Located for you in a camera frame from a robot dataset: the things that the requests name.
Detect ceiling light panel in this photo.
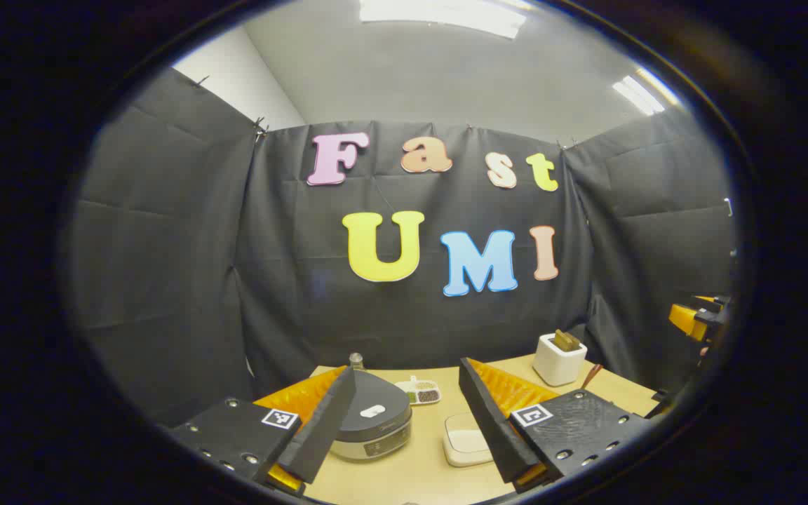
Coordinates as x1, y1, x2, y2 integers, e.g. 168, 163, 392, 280
358, 0, 527, 39
611, 67, 678, 116

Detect white divided bean dish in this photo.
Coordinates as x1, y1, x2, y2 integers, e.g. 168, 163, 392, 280
395, 376, 442, 406

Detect white rice box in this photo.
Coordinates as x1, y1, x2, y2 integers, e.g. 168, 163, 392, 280
443, 412, 496, 468

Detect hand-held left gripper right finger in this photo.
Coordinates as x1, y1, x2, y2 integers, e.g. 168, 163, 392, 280
459, 358, 650, 492

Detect dark grey rice cooker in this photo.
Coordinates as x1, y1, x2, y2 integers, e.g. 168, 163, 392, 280
330, 368, 413, 462

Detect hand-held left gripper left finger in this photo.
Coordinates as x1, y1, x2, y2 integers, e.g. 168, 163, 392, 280
169, 365, 357, 495

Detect black backdrop cloth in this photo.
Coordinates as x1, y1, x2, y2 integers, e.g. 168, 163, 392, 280
67, 67, 738, 429

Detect white square container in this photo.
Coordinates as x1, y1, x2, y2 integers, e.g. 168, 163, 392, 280
532, 332, 588, 387

